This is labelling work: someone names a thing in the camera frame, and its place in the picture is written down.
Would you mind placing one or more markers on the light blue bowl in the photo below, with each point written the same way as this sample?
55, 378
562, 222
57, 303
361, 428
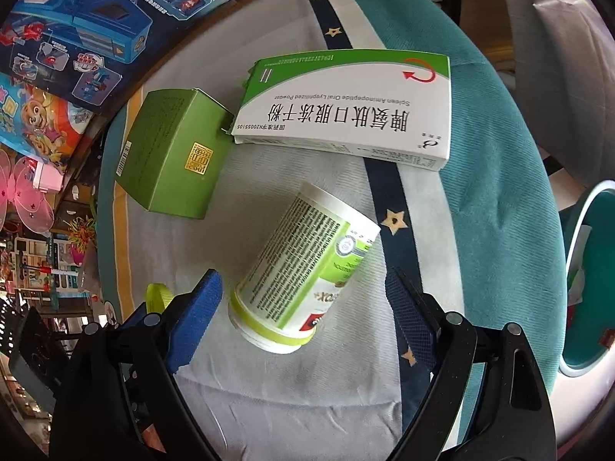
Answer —
571, 235

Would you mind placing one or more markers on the white green labelled bottle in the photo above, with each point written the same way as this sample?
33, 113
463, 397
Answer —
298, 259

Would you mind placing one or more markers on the green cardboard box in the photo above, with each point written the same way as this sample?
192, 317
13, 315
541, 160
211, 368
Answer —
168, 153

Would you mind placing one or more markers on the blue toy box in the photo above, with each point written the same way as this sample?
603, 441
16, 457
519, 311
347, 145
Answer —
96, 24

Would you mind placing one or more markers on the row of toy packages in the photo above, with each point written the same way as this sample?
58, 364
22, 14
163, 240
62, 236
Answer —
43, 264

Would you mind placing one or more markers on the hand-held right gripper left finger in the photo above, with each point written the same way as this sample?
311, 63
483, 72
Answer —
197, 317

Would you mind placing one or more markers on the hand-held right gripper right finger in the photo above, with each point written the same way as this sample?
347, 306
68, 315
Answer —
413, 326

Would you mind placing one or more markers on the grey cloth cover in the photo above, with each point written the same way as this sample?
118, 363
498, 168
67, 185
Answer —
543, 33

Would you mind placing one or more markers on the pink petal toy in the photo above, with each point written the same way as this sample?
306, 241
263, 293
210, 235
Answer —
29, 206

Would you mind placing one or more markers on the white green medicine box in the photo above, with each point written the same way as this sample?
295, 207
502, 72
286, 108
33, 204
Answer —
346, 105

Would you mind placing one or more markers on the teal star-striped blanket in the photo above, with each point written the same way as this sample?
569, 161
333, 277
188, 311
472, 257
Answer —
480, 230

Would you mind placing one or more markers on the lime green cap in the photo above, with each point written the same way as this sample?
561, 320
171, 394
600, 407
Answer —
156, 297

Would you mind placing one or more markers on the colourful puppy packet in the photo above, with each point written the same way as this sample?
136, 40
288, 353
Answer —
43, 125

